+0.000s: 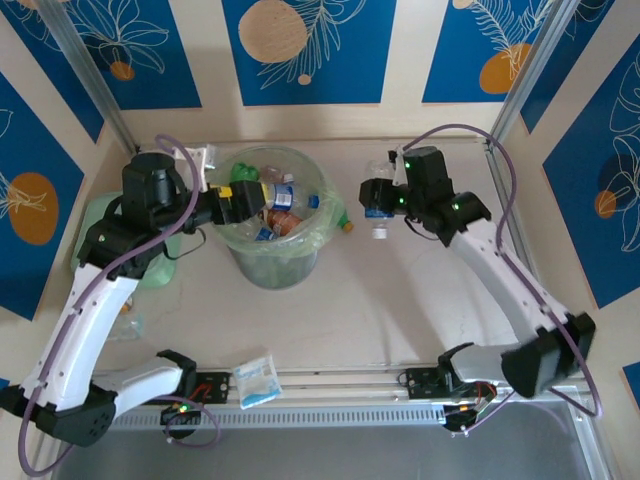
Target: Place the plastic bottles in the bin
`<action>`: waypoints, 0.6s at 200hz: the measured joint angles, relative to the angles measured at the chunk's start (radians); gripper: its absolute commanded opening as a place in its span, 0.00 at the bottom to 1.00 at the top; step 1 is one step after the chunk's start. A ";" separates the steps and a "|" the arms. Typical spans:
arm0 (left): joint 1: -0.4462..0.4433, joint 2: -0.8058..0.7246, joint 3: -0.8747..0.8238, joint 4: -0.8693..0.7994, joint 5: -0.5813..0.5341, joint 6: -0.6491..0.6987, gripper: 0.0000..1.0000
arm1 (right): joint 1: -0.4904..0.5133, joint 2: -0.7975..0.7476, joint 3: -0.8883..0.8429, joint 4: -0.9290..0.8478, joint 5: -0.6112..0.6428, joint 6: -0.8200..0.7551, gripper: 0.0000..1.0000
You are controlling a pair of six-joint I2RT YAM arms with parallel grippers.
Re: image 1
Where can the blue label water bottle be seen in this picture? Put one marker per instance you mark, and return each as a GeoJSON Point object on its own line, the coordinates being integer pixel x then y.
{"type": "Point", "coordinates": [375, 169]}
{"type": "Point", "coordinates": [262, 234]}

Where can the pepsi label clear bottle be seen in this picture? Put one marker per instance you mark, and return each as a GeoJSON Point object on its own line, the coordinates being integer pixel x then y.
{"type": "Point", "coordinates": [282, 196]}

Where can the grey mesh waste bin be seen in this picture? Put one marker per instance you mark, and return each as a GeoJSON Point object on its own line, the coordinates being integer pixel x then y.
{"type": "Point", "coordinates": [275, 270]}

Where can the green plastic lid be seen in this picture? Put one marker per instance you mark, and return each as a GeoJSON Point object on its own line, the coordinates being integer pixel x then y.
{"type": "Point", "coordinates": [165, 265]}

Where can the clear bottle with orange cap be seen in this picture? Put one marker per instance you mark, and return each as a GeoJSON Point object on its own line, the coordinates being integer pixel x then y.
{"type": "Point", "coordinates": [127, 327]}

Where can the white blue wipes packet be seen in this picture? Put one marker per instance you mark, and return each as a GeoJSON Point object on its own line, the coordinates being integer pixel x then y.
{"type": "Point", "coordinates": [257, 382]}

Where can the aluminium table side rail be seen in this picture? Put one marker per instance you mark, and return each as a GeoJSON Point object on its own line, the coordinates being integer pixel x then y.
{"type": "Point", "coordinates": [520, 220]}

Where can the aluminium table back rail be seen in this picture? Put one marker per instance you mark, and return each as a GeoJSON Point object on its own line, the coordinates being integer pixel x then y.
{"type": "Point", "coordinates": [325, 143]}

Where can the aluminium frame post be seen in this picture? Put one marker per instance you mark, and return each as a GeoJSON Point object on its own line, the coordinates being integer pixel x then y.
{"type": "Point", "coordinates": [533, 75]}
{"type": "Point", "coordinates": [90, 75]}

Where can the blue floral wall poster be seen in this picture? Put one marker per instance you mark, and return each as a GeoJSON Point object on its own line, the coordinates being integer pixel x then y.
{"type": "Point", "coordinates": [30, 250]}
{"type": "Point", "coordinates": [350, 50]}
{"type": "Point", "coordinates": [450, 50]}
{"type": "Point", "coordinates": [590, 225]}
{"type": "Point", "coordinates": [575, 50]}
{"type": "Point", "coordinates": [150, 60]}
{"type": "Point", "coordinates": [55, 55]}

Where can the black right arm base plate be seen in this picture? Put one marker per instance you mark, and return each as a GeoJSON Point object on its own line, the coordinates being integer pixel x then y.
{"type": "Point", "coordinates": [417, 382]}

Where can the aluminium front mounting rail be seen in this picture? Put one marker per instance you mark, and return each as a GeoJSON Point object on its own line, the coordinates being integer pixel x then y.
{"type": "Point", "coordinates": [350, 385]}

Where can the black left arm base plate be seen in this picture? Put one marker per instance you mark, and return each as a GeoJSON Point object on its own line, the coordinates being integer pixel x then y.
{"type": "Point", "coordinates": [215, 387]}

